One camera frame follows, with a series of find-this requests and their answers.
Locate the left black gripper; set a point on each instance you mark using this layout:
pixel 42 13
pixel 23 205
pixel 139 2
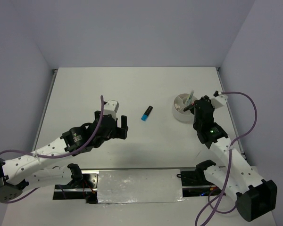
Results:
pixel 119 132

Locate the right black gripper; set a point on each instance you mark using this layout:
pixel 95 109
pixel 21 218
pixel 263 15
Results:
pixel 207 97

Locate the blue black highlighter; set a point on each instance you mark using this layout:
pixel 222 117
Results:
pixel 146 113

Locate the silver green pen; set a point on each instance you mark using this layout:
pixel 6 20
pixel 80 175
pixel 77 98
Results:
pixel 189 98

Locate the pink black highlighter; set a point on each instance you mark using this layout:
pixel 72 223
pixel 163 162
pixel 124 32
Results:
pixel 189 107

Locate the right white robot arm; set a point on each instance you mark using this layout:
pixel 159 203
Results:
pixel 252 194

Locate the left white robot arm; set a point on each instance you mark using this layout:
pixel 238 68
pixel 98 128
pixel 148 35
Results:
pixel 21 176

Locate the white round divided container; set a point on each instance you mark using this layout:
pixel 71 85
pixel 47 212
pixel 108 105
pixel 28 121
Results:
pixel 178 107

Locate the silver foil cover plate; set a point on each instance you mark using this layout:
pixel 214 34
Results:
pixel 139 186

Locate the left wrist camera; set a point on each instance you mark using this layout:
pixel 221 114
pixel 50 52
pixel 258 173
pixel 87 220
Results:
pixel 110 108

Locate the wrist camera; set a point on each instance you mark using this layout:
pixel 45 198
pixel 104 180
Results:
pixel 110 108
pixel 219 100

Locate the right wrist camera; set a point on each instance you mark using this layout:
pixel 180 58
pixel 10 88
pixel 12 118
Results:
pixel 219 100

